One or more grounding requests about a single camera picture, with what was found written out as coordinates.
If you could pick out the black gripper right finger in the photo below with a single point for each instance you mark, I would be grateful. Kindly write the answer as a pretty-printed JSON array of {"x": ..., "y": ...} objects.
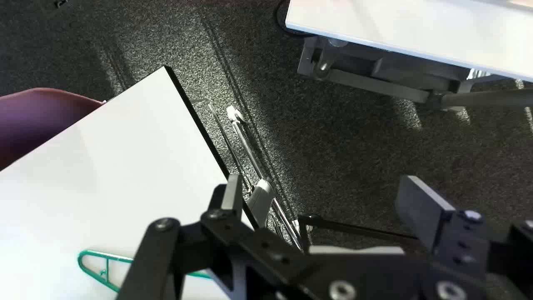
[{"x": 438, "y": 221}]

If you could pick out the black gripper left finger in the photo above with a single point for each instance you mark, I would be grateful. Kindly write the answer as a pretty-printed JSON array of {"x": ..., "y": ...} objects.
[{"x": 230, "y": 200}]

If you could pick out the green plastic hanger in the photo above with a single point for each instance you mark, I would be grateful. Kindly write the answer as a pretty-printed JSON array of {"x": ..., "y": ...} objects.
[{"x": 84, "y": 255}]

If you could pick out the black floor stand bar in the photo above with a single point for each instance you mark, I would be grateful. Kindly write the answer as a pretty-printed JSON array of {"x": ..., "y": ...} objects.
[{"x": 355, "y": 226}]

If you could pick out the white table leg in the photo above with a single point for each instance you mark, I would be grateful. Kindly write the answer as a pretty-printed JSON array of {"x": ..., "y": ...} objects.
[{"x": 234, "y": 113}]

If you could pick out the purple chair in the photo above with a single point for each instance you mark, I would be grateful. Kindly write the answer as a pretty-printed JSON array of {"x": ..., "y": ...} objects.
[{"x": 34, "y": 116}]

